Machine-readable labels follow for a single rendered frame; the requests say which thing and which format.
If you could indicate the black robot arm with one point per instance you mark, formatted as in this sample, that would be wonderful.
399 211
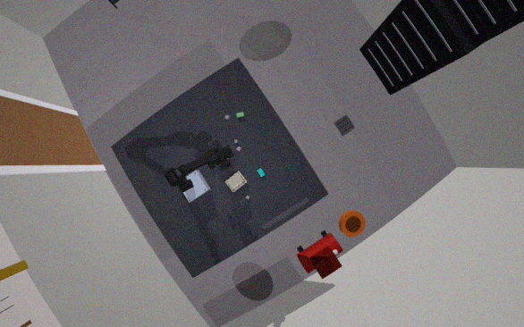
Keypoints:
213 156

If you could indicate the beige shallow tray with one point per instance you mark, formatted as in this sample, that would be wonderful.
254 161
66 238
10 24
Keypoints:
235 182

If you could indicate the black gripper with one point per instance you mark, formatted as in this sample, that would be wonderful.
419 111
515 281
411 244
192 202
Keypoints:
212 166

